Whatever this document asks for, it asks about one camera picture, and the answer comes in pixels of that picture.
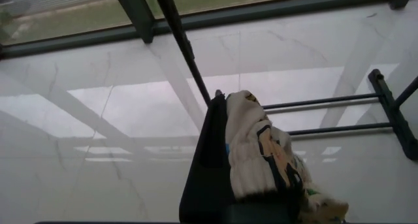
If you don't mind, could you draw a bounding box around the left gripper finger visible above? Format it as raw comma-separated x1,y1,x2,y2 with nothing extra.
178,89,237,223

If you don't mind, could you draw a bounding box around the cream printed garment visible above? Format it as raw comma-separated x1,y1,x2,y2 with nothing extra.
224,89,349,224

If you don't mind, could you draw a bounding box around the black clothes rack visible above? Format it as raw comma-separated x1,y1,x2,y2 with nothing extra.
151,0,418,162

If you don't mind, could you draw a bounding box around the window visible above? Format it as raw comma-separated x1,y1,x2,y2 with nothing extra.
0,0,418,60

